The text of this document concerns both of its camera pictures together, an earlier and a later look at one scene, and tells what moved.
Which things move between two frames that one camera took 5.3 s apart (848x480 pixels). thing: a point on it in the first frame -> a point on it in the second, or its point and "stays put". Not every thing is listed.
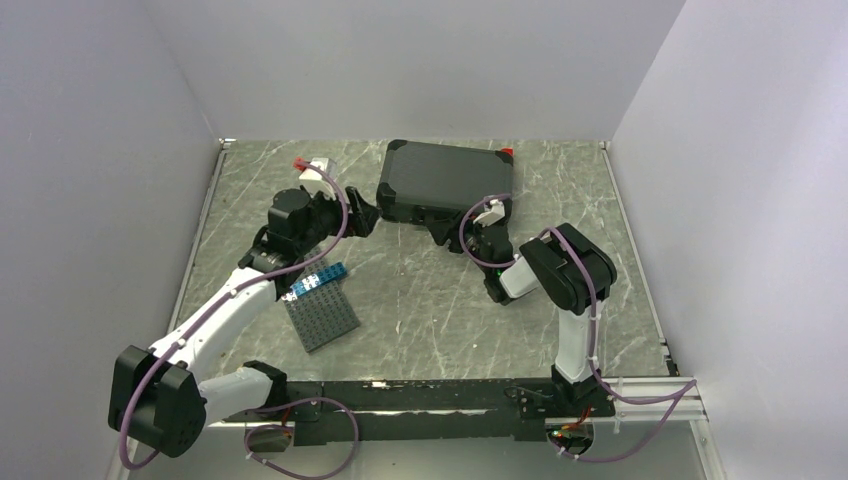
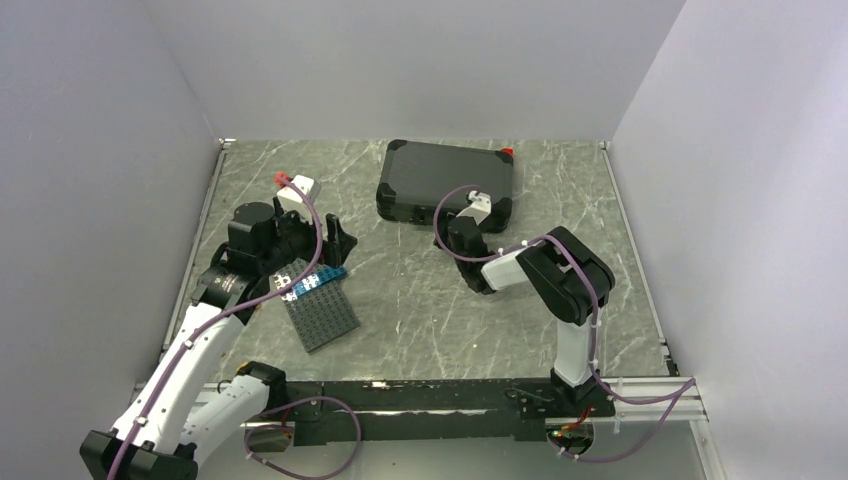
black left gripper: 363,217 -> 334,250
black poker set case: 440,177 stays put
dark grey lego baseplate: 322,314 stays put
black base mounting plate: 414,411 stays put
